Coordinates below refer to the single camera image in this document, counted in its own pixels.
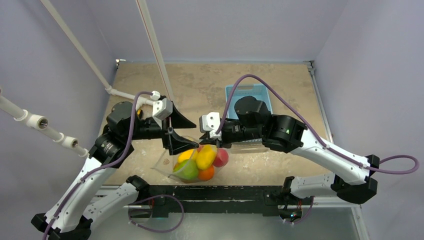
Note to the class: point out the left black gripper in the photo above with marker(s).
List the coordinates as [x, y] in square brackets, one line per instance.
[176, 143]

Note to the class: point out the yellow lemon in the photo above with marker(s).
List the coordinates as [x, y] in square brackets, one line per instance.
[187, 155]

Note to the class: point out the smooth red apple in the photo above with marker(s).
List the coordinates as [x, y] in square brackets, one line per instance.
[221, 158]

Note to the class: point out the clear dotted zip bag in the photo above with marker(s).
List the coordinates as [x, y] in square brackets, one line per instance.
[166, 163]

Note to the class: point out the yellow mango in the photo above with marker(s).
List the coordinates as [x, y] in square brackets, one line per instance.
[206, 156]

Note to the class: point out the green pear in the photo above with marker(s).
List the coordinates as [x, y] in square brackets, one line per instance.
[186, 170]

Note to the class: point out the orange fruit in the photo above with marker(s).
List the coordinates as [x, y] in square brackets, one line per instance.
[206, 174]

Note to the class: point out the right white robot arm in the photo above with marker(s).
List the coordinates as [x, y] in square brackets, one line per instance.
[349, 177]

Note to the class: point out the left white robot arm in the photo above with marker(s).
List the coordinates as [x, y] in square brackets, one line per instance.
[73, 217]

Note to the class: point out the yellow black screwdriver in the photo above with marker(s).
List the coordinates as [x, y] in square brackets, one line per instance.
[139, 114]

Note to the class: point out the light blue plastic basket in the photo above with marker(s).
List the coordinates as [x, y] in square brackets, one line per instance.
[259, 91]

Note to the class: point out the white vertical pole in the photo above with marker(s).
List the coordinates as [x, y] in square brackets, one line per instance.
[154, 43]

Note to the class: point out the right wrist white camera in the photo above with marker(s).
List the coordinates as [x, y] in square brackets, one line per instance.
[209, 125]

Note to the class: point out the wrist white camera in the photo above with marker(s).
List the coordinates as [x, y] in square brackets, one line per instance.
[162, 107]
[209, 125]

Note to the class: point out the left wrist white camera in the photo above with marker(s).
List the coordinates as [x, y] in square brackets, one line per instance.
[162, 107]

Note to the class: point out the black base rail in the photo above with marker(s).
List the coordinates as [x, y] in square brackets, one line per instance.
[267, 200]

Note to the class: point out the white pvc pipe frame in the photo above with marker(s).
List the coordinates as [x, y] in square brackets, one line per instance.
[41, 124]

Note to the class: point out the aluminium frame rail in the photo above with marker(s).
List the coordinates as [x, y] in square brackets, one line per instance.
[356, 226]

